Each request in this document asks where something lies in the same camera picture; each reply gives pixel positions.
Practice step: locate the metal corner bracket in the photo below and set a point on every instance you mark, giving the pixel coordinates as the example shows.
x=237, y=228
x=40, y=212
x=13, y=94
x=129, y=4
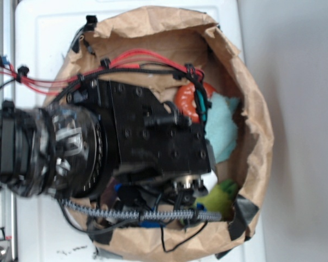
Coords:
x=5, y=251

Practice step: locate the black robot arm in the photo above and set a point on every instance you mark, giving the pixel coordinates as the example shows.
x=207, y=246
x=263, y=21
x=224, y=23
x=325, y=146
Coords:
x=43, y=147

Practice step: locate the orange red ring toy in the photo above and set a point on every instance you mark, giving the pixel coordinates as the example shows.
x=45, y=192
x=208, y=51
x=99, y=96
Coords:
x=186, y=103

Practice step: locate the teal cloth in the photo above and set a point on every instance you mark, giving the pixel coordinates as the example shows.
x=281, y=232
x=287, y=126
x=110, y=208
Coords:
x=221, y=130

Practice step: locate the green plush toy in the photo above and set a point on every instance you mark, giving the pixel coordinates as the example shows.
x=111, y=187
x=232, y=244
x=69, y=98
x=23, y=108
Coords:
x=220, y=199

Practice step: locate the aluminium extrusion rail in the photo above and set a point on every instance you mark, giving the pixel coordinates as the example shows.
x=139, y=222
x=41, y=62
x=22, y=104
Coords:
x=8, y=224

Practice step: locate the brown paper bag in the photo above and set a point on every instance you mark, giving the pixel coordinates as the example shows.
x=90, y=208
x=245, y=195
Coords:
x=163, y=49

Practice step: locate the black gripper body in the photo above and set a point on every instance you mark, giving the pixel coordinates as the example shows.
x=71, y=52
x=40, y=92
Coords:
x=150, y=139

